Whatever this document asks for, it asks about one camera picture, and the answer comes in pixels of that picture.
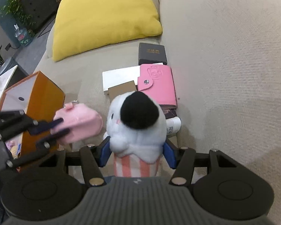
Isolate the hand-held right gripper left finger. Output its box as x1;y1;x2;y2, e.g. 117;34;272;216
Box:
39;136;113;187

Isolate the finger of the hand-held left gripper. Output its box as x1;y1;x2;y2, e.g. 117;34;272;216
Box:
6;128;70;169
0;110;64;142

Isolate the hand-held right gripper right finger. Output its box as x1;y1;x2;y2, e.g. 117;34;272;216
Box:
163;142;240;186

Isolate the pink plush pouch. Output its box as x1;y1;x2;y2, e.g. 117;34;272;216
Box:
54;102;103;146

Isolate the orange storage box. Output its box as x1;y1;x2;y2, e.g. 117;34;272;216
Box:
0;71;66;171

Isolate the white fluffy plush toy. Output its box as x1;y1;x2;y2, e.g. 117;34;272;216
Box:
103;91;167;177

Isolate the pink card holder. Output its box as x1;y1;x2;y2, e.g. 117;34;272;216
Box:
137;64;178;108

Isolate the pink blue printed packet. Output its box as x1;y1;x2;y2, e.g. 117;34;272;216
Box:
5;140;22;158

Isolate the white bottle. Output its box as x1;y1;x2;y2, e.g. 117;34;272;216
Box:
166;117;182;137

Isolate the white table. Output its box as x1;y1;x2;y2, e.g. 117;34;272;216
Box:
0;64;19;113

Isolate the small brown cardboard box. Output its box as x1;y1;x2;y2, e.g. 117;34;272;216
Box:
108;80;138;102

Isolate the grey round object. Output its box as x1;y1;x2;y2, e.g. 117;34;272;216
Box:
0;57;18;75

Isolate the white flat box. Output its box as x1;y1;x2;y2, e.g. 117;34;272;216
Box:
102;63;164;96

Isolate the clear water jug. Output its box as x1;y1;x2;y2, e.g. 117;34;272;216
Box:
15;27;35;47

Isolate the beige sofa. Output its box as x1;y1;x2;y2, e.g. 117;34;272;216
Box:
33;0;281;216

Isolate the black box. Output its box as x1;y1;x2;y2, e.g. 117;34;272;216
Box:
138;43;167;65

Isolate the dark cabinet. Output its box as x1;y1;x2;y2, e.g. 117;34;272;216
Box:
19;0;59;32

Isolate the trailing green plant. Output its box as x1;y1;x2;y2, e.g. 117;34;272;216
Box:
0;0;37;37

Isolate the yellow pillow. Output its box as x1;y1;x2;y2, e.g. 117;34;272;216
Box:
52;0;163;62

